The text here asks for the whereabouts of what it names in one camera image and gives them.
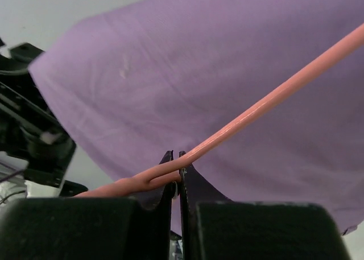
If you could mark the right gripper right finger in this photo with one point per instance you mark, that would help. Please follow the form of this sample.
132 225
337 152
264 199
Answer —
215 227

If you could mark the pink wire hanger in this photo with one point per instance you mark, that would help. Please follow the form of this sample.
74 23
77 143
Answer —
162 174

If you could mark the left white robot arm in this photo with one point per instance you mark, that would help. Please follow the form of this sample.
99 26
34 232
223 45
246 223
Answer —
35 150

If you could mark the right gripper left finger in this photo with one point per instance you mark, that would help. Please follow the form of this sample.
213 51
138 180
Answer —
135 227

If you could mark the purple trousers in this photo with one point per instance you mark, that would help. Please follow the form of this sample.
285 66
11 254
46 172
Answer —
159 75

